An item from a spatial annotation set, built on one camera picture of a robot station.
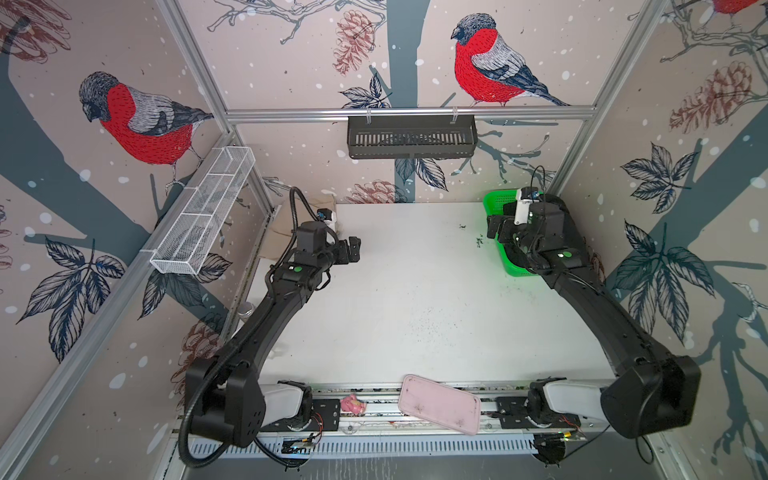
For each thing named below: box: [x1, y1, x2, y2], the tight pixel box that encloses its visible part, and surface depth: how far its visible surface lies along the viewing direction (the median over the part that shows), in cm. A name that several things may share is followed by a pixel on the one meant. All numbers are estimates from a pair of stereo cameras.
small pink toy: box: [340, 394, 367, 415], surface depth 75 cm
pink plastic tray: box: [398, 374, 482, 435], surface depth 74 cm
